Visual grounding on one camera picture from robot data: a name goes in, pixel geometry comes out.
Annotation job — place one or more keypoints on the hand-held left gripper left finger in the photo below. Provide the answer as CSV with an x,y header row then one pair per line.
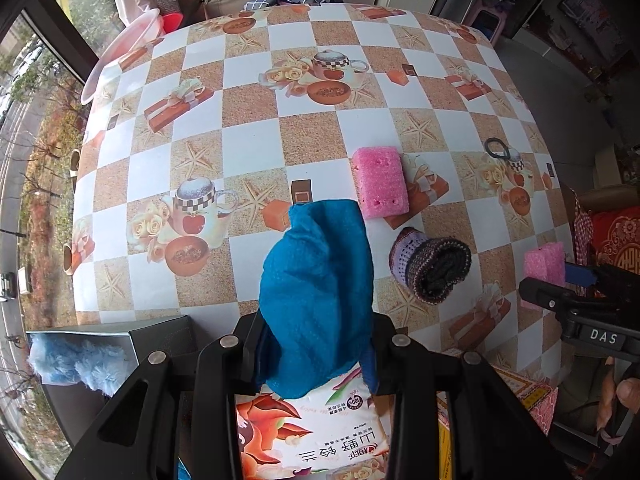
x,y
250,360

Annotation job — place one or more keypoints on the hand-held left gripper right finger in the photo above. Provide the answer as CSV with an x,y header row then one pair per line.
x,y
369,372

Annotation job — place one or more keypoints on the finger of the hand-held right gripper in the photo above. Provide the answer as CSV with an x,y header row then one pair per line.
x,y
580,275
545,295

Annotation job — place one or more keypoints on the small pink sponge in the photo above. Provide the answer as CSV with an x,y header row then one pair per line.
x,y
544,261

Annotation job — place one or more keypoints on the grey cardboard box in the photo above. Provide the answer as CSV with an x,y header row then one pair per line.
x,y
160,335

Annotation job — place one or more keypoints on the blue knit cloth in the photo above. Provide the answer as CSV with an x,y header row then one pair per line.
x,y
315,285

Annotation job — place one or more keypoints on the light blue fluffy duster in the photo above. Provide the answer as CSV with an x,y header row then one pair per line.
x,y
75,365

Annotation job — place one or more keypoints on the person's right hand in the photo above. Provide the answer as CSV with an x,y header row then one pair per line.
x,y
625,392

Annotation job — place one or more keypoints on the red checked cloth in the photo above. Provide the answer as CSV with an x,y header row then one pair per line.
x,y
581,230

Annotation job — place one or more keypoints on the red patterned cushion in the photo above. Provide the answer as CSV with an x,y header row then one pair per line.
x,y
617,245

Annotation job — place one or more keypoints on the orange printed tissue packet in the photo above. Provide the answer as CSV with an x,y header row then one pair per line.
x,y
300,435

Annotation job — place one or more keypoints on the pink and yellow box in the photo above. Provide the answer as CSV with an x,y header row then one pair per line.
x,y
525,392

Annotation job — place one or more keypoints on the purple striped knit sock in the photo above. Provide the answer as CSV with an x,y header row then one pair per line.
x,y
430,270

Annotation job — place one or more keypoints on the large pink sponge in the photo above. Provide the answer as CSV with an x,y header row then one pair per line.
x,y
380,182

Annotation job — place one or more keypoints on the printed checked tablecloth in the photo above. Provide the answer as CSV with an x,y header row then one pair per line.
x,y
310,145

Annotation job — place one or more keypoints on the purple plastic stool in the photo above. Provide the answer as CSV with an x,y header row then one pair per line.
x,y
487,20

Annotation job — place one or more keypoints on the pink plastic basin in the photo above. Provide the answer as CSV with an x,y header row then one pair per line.
x,y
125,45

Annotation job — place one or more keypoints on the red plastic basin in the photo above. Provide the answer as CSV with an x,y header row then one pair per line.
x,y
172,21

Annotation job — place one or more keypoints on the black window frame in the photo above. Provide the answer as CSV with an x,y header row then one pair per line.
x,y
65,35

